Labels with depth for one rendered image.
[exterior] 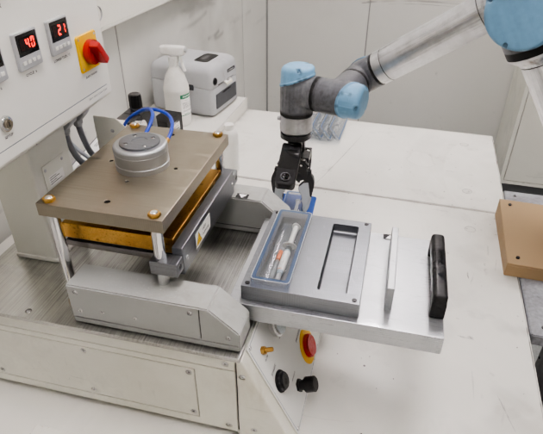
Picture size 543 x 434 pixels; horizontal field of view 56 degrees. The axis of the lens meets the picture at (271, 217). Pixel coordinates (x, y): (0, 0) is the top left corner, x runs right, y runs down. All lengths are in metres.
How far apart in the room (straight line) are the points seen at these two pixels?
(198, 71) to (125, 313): 1.12
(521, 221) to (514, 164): 1.66
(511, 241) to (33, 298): 0.98
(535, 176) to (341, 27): 1.34
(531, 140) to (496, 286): 1.82
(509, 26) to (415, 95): 2.35
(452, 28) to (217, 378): 0.78
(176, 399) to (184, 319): 0.17
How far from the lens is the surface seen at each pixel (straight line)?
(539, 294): 1.21
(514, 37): 0.93
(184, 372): 0.78
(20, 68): 0.76
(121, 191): 0.73
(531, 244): 1.28
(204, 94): 1.74
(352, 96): 1.09
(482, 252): 1.28
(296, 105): 1.15
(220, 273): 0.84
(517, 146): 2.95
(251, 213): 0.91
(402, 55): 1.16
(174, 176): 0.75
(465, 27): 1.11
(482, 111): 3.30
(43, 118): 0.81
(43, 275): 0.91
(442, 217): 1.37
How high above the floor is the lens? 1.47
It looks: 33 degrees down
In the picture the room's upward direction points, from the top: straight up
